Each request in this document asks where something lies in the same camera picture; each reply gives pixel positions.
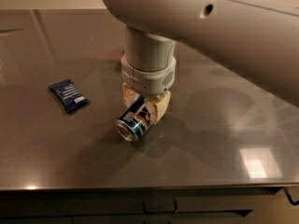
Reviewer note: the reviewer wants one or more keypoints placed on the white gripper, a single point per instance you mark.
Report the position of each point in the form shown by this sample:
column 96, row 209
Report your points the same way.
column 149, row 79

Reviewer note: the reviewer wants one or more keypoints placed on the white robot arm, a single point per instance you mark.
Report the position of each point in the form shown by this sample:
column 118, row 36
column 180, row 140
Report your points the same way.
column 255, row 40

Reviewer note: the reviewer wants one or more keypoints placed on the dark blue snack packet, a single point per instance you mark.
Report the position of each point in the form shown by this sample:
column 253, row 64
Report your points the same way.
column 70, row 97

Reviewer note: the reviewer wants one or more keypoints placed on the blue pepsi can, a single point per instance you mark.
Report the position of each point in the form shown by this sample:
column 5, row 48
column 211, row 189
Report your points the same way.
column 134, row 122

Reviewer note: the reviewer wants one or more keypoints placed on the black drawer handle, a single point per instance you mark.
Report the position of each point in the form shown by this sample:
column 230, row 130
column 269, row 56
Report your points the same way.
column 160, row 206

